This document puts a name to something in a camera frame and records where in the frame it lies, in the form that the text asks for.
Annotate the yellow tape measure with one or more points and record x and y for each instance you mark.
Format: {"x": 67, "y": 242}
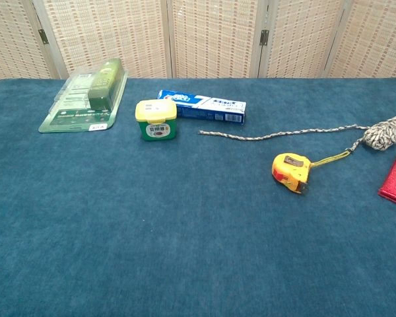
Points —
{"x": 290, "y": 168}

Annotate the blue white toothpaste box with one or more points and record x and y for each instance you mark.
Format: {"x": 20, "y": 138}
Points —
{"x": 211, "y": 109}

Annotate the green jar yellow lid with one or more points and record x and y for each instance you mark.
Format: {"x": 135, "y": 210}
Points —
{"x": 155, "y": 128}

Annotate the green blister pack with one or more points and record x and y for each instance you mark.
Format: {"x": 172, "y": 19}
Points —
{"x": 79, "y": 112}

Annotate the metal screen hinge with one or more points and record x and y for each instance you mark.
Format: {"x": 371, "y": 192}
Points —
{"x": 264, "y": 37}
{"x": 43, "y": 36}

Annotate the woven folding screen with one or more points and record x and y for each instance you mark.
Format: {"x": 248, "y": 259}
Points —
{"x": 118, "y": 33}

